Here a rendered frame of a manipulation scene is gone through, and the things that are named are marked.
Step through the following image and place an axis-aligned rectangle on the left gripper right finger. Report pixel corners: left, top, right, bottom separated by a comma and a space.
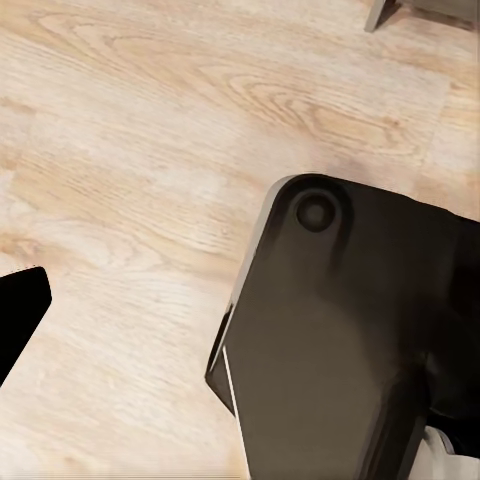
448, 265, 480, 347

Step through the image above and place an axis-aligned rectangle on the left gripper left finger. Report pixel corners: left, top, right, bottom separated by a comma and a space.
0, 266, 52, 387

